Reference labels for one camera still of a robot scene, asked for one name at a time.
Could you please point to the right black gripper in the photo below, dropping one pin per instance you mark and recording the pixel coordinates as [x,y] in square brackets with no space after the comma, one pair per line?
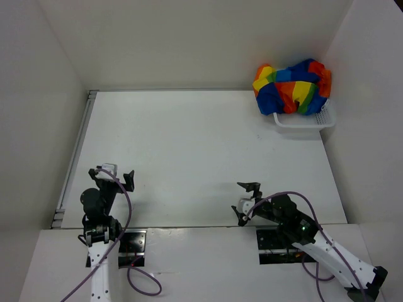
[249,186]

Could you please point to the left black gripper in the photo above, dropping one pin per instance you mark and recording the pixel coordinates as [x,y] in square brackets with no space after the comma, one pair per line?
[128,179]

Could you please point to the rainbow striped shorts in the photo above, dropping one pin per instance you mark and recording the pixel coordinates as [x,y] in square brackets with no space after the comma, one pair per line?
[303,88]

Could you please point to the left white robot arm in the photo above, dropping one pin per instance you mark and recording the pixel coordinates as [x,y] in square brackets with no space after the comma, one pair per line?
[102,232]

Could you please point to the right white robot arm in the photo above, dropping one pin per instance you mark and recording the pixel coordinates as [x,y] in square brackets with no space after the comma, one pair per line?
[298,227]

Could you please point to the white plastic basket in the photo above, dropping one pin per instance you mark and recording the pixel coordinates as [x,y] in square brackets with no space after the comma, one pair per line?
[296,123]

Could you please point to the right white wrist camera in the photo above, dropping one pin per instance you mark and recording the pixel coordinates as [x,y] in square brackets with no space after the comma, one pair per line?
[244,207]

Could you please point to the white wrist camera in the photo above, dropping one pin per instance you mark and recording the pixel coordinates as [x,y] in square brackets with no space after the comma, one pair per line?
[106,171]
[244,207]

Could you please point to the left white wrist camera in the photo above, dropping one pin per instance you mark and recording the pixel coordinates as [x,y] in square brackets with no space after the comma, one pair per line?
[106,171]

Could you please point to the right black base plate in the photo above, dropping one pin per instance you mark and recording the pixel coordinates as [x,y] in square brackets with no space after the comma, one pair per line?
[272,250]

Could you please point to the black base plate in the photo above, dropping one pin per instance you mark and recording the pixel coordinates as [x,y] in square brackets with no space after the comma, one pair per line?
[130,247]
[272,250]

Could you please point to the aluminium table edge rail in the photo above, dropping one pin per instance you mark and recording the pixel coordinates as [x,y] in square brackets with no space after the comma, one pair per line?
[63,198]

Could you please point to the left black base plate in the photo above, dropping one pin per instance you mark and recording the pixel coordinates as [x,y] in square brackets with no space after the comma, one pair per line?
[130,247]

